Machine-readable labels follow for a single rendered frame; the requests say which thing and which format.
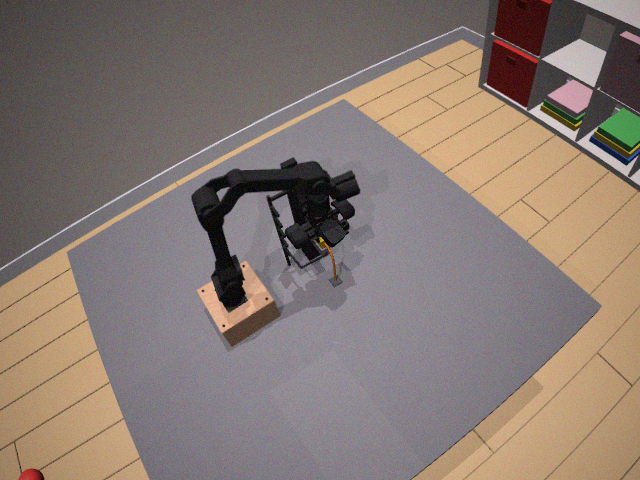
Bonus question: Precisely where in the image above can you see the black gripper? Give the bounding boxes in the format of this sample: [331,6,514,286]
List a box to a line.
[285,199,355,249]

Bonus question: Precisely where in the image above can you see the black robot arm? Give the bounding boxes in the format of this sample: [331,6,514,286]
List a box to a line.
[191,161,360,313]

